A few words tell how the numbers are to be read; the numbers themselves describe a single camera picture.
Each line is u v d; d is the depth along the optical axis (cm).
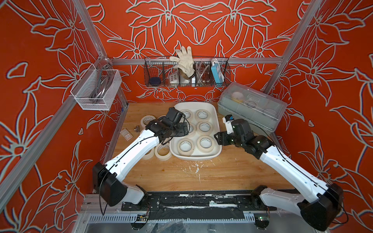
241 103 94
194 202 74
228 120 67
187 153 88
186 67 90
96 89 76
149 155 88
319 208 37
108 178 39
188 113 110
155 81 101
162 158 88
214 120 98
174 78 94
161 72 101
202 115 110
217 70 86
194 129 100
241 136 56
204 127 103
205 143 94
